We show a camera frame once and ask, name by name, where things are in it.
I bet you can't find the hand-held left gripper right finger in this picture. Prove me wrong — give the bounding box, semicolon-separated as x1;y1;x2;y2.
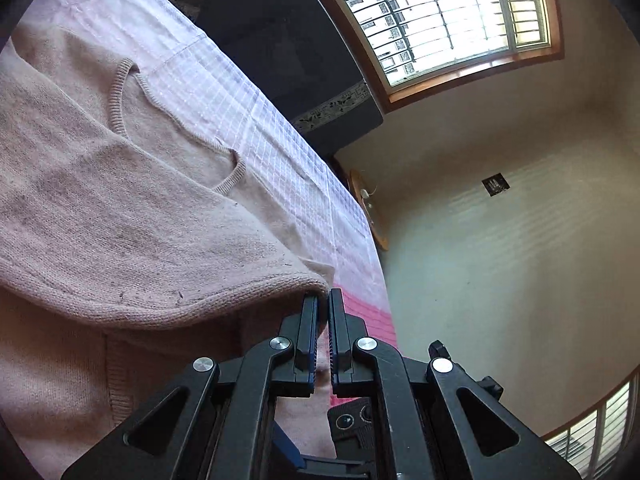
327;287;581;480

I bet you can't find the pink checked bedsheet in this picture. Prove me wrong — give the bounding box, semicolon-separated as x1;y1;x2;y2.
15;0;398;461

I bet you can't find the beige knit sweater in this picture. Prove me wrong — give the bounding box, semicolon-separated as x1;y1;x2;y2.
0;22;337;478

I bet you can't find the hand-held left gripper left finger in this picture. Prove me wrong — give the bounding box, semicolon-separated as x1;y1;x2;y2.
60;294;321;480

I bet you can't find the dark sofa with patterned trim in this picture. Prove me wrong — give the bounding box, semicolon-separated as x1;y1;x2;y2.
135;0;385;158

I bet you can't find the small barred window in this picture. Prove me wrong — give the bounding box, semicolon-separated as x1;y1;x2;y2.
542;370;640;480

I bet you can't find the round wooden side table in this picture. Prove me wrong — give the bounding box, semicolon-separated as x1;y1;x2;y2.
348;169;390;250

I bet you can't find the large barred window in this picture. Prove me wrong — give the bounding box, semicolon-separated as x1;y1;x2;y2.
290;0;566;116

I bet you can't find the dark wall plate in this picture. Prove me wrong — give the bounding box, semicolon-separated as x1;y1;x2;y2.
481;174;511;197

